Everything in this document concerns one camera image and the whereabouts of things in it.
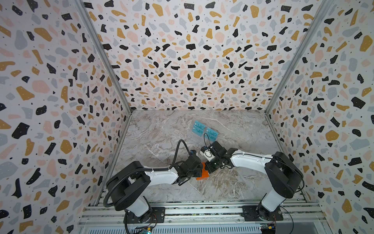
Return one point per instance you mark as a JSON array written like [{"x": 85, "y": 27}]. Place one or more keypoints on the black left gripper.
[{"x": 200, "y": 171}]

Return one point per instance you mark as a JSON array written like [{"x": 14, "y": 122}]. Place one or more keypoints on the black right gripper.
[{"x": 213, "y": 163}]

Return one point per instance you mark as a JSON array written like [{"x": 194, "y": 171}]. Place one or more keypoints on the orange card wallet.
[{"x": 204, "y": 173}]

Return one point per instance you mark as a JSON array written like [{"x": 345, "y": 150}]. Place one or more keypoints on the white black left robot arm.
[{"x": 125, "y": 189}]

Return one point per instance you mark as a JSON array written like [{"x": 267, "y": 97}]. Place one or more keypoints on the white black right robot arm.
[{"x": 284, "y": 176}]

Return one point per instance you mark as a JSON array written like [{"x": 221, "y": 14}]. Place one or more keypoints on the teal VIP card right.
[{"x": 212, "y": 134}]

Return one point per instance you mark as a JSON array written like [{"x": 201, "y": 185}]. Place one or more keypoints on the teal vip card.
[
  {"x": 212, "y": 134},
  {"x": 198, "y": 128}
]

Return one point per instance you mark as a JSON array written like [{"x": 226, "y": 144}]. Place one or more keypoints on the clear acrylic card display stand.
[{"x": 205, "y": 139}]

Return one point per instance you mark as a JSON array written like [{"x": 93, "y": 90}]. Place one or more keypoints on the teal VIP card left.
[{"x": 198, "y": 128}]

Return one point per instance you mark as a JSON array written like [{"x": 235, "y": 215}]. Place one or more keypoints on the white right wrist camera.
[{"x": 207, "y": 153}]

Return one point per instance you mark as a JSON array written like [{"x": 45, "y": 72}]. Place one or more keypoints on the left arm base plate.
[{"x": 153, "y": 215}]

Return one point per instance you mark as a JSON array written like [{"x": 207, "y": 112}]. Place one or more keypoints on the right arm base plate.
[{"x": 259, "y": 213}]

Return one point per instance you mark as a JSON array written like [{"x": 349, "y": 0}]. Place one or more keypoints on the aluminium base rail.
[{"x": 231, "y": 217}]

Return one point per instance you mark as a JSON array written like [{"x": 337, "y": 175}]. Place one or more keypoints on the aluminium left corner post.
[{"x": 100, "y": 50}]

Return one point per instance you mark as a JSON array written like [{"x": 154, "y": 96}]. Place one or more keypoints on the aluminium corner post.
[
  {"x": 100, "y": 50},
  {"x": 320, "y": 14}
]

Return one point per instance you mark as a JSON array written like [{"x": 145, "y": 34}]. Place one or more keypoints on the aluminium right corner post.
[{"x": 320, "y": 14}]

